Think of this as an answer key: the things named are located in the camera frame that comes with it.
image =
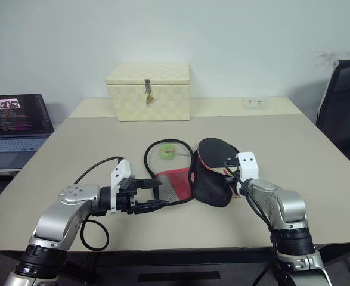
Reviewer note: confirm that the cream woven lidded box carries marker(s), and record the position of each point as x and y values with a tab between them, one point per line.
151	107

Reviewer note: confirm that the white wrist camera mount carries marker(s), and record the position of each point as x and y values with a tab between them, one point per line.
121	171
247	167

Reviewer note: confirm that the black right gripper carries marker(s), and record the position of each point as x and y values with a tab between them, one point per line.
236	172

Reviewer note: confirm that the metal box latch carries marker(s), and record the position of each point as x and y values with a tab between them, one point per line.
147	85

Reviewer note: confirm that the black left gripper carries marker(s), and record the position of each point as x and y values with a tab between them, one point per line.
125	201

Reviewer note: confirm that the green round object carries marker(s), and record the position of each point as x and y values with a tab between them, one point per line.
166	152

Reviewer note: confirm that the clear plastic tray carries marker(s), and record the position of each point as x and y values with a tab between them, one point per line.
255	103

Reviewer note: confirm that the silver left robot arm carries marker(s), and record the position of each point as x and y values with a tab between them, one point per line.
73	208

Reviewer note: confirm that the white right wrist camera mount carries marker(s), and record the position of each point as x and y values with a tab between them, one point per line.
247	167

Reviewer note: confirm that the brass padlock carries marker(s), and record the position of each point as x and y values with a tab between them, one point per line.
149	99

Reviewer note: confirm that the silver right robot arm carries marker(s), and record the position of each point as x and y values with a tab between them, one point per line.
288	205

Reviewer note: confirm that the open grey laptop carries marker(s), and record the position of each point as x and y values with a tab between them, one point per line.
16	119

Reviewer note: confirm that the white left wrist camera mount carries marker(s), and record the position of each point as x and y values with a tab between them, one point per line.
121	171

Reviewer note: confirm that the black red paddle case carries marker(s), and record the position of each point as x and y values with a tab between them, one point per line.
207	187

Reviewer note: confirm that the black office chair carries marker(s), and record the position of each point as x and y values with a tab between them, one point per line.
344	98

